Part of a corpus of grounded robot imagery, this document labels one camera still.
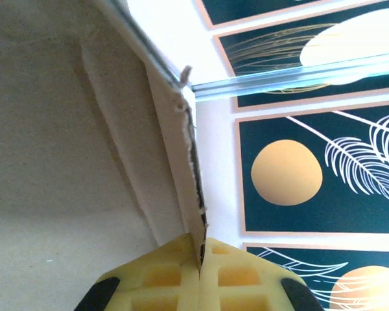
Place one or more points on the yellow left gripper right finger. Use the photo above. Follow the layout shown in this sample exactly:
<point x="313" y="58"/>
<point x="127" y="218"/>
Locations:
<point x="246" y="285"/>

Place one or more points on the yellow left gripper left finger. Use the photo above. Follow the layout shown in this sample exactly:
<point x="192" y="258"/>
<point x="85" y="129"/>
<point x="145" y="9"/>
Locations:
<point x="149" y="285"/>

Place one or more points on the brown cardboard box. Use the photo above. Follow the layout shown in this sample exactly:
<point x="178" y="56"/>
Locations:
<point x="52" y="129"/>

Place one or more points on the wall panel with orange oval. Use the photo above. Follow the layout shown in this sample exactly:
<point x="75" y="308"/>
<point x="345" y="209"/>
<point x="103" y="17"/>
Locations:
<point x="285" y="171"/>

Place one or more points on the aluminium corner post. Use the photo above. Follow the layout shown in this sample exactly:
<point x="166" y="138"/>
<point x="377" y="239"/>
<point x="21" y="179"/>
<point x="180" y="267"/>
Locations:
<point x="278" y="80"/>

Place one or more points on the aluminium table side rail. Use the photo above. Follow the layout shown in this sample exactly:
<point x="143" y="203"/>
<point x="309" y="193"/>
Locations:
<point x="141" y="35"/>

